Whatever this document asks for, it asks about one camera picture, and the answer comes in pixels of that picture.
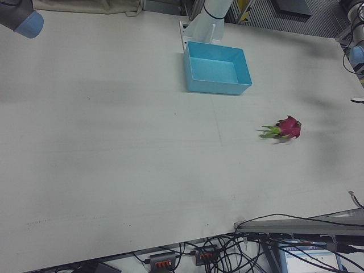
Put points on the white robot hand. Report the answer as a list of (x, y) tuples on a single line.
[(358, 100)]

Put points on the red dragon fruit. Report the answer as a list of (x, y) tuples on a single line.
[(290, 129)]

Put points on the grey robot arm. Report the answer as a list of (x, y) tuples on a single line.
[(17, 14), (357, 34)]

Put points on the grey metal beam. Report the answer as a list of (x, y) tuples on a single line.
[(298, 226)]

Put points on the light blue plastic box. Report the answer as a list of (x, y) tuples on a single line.
[(216, 71)]

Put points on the yellow black striped object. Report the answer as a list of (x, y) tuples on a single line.
[(244, 10)]

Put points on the computer monitor screen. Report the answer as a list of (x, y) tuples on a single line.
[(310, 260)]

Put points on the grey orange usb hub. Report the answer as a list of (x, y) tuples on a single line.
[(206, 253), (162, 260)]

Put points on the beige cloth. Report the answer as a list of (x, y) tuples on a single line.
[(85, 6)]

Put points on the white pedestal stand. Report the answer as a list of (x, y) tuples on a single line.
[(209, 20)]

